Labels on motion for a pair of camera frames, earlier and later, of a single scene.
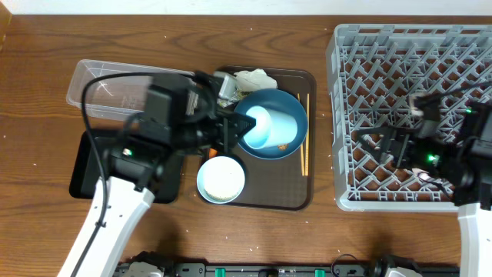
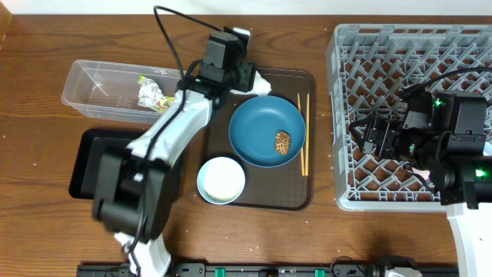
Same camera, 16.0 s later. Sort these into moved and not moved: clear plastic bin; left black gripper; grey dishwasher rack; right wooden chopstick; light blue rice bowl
Moved: left black gripper
Not moved: light blue rice bowl; right wooden chopstick; clear plastic bin; grey dishwasher rack
